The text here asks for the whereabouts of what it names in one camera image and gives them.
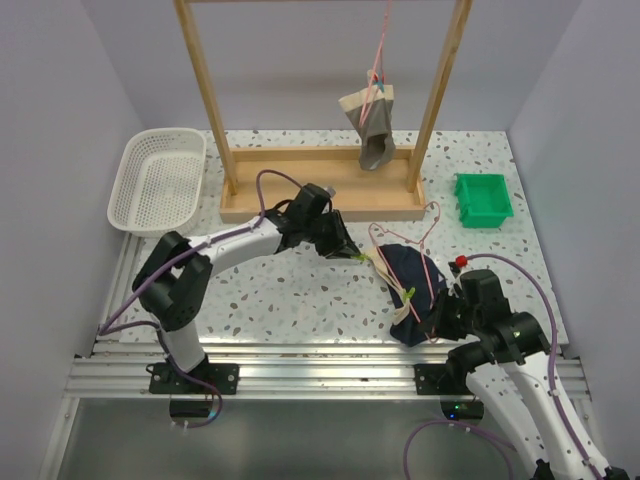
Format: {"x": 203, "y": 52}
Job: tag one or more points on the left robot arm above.
{"x": 173, "y": 281}

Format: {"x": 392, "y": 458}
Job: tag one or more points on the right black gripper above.
{"x": 439, "y": 326}

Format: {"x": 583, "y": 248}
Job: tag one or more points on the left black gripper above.
{"x": 340, "y": 244}

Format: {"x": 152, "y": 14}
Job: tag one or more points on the pink hanger on rack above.
{"x": 377, "y": 68}

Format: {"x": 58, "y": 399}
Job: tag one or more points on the wooden clothes rack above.
{"x": 393, "y": 192}

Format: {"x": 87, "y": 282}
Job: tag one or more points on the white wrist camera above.
{"x": 458, "y": 267}
{"x": 330, "y": 190}

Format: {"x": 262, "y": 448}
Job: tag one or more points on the navy blue underwear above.
{"x": 413, "y": 280}

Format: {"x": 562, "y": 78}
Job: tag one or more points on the white plastic basket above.
{"x": 159, "y": 182}

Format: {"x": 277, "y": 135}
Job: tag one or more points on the aluminium rail base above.
{"x": 301, "y": 327}

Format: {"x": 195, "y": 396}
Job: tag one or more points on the pink wire hanger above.
{"x": 380, "y": 235}

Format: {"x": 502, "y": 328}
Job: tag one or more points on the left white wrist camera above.
{"x": 330, "y": 190}

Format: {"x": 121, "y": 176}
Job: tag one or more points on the grey beige underwear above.
{"x": 372, "y": 122}

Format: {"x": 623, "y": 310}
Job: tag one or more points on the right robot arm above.
{"x": 507, "y": 363}

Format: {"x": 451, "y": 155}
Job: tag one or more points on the green clothespin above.
{"x": 362, "y": 258}
{"x": 407, "y": 295}

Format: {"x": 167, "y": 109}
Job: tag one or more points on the blue clothespin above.
{"x": 379, "y": 82}

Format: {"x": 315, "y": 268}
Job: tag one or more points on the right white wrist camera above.
{"x": 458, "y": 267}

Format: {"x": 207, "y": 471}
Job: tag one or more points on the green plastic bin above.
{"x": 483, "y": 200}

